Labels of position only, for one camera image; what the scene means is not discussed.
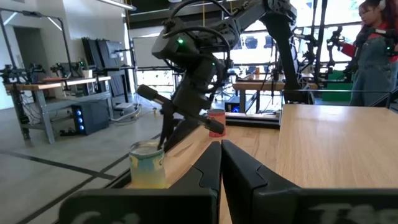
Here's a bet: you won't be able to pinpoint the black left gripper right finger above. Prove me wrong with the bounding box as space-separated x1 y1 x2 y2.
221 139 398 224

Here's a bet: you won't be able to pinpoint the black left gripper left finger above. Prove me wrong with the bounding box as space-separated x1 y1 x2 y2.
58 140 223 224

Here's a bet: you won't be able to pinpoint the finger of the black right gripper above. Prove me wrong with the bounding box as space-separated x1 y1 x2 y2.
157 103 174 150
163 118 200 154

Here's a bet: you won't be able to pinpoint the blue yellow labelled can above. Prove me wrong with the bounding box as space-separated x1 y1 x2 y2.
129 139 167 190

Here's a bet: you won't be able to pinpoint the red labelled can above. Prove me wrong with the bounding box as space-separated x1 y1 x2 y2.
207 108 227 138

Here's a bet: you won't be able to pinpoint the black box with blue light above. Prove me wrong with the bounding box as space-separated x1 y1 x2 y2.
224 95 242 113

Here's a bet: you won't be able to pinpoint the whiteboard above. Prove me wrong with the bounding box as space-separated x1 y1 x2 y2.
132 36 175 68

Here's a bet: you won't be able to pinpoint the wooden workbench black legs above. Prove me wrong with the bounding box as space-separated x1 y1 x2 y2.
232 79 318 113

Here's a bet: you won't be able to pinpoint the black computer tower blue lights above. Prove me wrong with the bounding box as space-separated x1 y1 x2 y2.
70 100 110 136

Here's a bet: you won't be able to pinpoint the black computer monitor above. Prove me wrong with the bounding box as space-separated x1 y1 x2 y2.
96 39 127 69
81 37 103 70

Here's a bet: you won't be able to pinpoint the ceiling light strip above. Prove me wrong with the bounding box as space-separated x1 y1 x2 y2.
98 0 137 12

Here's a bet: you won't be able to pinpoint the green box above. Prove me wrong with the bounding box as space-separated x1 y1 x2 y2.
322 70 354 103

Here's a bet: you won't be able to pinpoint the person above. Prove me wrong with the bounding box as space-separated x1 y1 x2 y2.
338 0 398 107

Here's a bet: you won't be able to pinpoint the wooden workbench grey metal frame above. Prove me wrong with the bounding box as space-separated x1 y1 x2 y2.
4 75 114 146

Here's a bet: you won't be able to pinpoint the black tube rig frame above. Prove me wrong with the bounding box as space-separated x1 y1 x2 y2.
0 7 73 78

